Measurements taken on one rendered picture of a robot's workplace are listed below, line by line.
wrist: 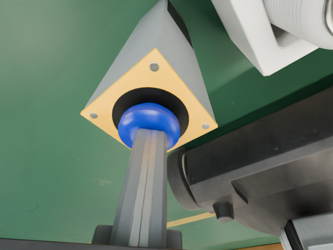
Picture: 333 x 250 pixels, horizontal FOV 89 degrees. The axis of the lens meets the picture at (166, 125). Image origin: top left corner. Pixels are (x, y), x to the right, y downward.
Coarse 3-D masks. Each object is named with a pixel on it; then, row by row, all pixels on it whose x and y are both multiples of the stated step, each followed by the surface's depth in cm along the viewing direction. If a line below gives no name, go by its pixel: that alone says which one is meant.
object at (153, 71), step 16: (144, 64) 9; (160, 64) 9; (128, 80) 10; (144, 80) 10; (160, 80) 10; (176, 80) 10; (112, 96) 11; (128, 96) 11; (144, 96) 11; (160, 96) 11; (176, 96) 11; (192, 96) 11; (96, 112) 12; (112, 112) 11; (176, 112) 11; (192, 112) 11; (112, 128) 13; (192, 128) 12; (208, 128) 12; (176, 144) 14
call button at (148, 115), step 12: (132, 108) 10; (144, 108) 10; (156, 108) 10; (120, 120) 10; (132, 120) 10; (144, 120) 10; (156, 120) 10; (168, 120) 10; (120, 132) 11; (132, 132) 11; (168, 132) 11; (132, 144) 11; (168, 144) 11
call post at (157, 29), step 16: (160, 0) 30; (144, 16) 32; (160, 16) 16; (176, 16) 26; (144, 32) 16; (160, 32) 12; (176, 32) 18; (128, 48) 17; (144, 48) 11; (160, 48) 10; (176, 48) 14; (192, 48) 23; (112, 64) 17; (128, 64) 11; (176, 64) 11; (192, 64) 16; (112, 80) 11; (192, 80) 13; (96, 96) 12; (208, 112) 12
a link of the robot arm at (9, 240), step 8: (0, 240) 4; (8, 240) 4; (16, 240) 4; (24, 240) 4; (32, 240) 4; (0, 248) 4; (8, 248) 4; (16, 248) 4; (24, 248) 4; (32, 248) 4; (40, 248) 4; (48, 248) 4; (56, 248) 4; (64, 248) 4; (72, 248) 4; (80, 248) 4; (88, 248) 4; (96, 248) 4; (104, 248) 4; (112, 248) 4; (120, 248) 4; (128, 248) 4; (136, 248) 4; (144, 248) 4; (152, 248) 4; (160, 248) 4
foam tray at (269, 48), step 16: (224, 0) 21; (240, 0) 18; (256, 0) 18; (224, 16) 28; (240, 16) 19; (256, 16) 19; (240, 32) 22; (256, 32) 20; (272, 32) 20; (288, 32) 23; (240, 48) 30; (256, 48) 21; (272, 48) 21; (288, 48) 21; (304, 48) 21; (256, 64) 25; (272, 64) 23
